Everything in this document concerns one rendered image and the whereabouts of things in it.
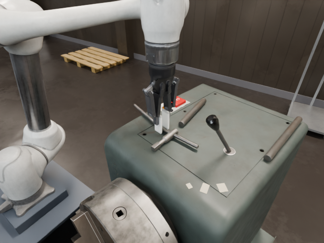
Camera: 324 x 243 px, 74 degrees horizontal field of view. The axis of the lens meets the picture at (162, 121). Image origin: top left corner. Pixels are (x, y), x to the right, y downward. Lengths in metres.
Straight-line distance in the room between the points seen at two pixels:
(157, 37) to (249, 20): 3.37
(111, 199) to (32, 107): 0.64
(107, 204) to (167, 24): 0.45
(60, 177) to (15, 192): 0.29
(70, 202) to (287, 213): 1.76
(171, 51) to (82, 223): 0.49
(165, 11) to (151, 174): 0.41
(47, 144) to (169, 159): 0.72
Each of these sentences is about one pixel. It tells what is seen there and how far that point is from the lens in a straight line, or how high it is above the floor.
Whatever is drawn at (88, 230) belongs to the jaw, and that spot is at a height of 1.16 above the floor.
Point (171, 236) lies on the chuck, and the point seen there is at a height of 1.18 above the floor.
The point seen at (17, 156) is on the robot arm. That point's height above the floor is 1.06.
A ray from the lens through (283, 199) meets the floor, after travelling 2.36.
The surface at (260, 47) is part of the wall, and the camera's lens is 3.89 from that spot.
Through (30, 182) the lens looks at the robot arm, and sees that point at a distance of 1.16.
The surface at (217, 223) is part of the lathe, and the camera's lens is 0.55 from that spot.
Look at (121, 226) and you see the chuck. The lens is 0.55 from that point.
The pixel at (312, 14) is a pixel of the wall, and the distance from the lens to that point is 3.72.
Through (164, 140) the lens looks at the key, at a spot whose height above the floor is 1.27.
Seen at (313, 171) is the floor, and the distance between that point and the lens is 2.78.
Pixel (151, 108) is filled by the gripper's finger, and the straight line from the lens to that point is 0.63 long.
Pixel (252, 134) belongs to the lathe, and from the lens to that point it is 0.79.
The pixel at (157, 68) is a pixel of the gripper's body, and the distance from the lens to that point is 0.58.
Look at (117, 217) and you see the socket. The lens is 0.56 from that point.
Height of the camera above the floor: 1.71
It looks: 35 degrees down
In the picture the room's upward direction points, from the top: straight up
